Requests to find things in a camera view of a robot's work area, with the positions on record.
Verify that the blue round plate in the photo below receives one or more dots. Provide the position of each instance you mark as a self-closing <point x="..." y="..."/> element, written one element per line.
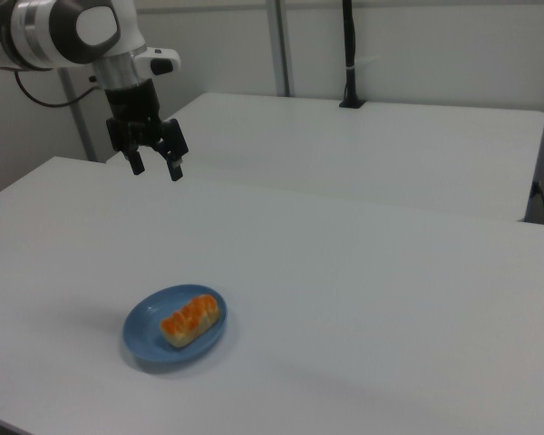
<point x="140" y="337"/>

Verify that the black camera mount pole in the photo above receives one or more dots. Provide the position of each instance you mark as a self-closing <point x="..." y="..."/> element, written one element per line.
<point x="350" y="54"/>

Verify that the orange glazed bread loaf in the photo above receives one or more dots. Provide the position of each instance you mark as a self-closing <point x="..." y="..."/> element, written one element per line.
<point x="190" y="319"/>

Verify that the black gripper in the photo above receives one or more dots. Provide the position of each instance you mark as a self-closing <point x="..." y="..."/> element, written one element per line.
<point x="133" y="113"/>

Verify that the silver aluminium frame post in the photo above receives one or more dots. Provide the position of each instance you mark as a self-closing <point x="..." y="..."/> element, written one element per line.
<point x="280" y="45"/>

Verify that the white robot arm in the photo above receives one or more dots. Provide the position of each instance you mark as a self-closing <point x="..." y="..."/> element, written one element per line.
<point x="36" y="27"/>

